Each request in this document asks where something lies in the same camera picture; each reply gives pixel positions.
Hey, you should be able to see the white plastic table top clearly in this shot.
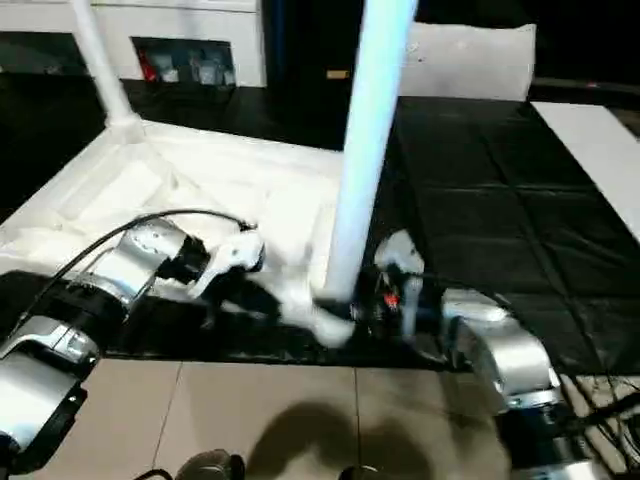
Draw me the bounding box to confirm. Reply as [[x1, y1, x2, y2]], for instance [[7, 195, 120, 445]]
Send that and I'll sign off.
[[0, 119, 357, 348]]

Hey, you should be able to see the red bottle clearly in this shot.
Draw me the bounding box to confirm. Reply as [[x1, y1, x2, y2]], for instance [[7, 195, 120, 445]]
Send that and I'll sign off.
[[139, 52, 160, 83]]

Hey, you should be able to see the white side table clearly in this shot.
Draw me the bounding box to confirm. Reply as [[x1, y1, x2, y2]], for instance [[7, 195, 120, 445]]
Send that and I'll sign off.
[[530, 99, 640, 243]]

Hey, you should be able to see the black cabinet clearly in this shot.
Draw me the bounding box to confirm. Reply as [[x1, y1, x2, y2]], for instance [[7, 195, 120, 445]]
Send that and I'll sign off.
[[262, 0, 640, 99]]

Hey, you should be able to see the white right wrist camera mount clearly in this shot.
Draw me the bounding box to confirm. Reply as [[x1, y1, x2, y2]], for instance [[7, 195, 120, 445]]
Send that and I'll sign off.
[[374, 229, 428, 338]]

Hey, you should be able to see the white plastic table leg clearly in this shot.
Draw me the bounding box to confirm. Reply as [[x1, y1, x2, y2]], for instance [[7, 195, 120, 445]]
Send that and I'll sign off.
[[310, 0, 419, 323], [68, 0, 147, 142]]

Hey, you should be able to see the white plastic bag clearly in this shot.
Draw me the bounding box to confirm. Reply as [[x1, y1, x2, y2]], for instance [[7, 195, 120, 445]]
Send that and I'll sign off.
[[398, 21, 539, 102]]

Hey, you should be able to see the white cabinet with glass doors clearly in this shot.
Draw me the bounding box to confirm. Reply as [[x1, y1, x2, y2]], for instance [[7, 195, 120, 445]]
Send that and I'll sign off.
[[0, 0, 267, 87]]

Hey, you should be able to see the black robot left foot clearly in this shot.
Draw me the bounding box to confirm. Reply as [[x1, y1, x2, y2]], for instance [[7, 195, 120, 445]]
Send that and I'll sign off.
[[176, 452, 247, 480]]

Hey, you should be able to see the black looped cable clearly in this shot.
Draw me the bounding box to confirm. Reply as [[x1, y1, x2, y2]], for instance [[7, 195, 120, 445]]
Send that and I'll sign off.
[[128, 466, 177, 480]]

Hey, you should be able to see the black robot right foot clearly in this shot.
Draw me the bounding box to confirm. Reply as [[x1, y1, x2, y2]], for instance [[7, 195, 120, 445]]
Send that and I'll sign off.
[[338, 466, 383, 480]]

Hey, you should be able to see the black bar with red mark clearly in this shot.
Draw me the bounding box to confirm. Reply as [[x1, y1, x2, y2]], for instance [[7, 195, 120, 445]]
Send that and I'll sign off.
[[534, 78, 640, 94]]

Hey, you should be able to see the black work table foot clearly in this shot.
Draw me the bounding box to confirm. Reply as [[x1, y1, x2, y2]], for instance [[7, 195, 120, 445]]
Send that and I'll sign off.
[[574, 392, 640, 433]]

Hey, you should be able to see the black robot foot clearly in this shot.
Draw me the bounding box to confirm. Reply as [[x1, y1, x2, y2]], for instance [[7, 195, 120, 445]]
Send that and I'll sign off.
[[338, 466, 383, 480], [176, 452, 247, 480]]

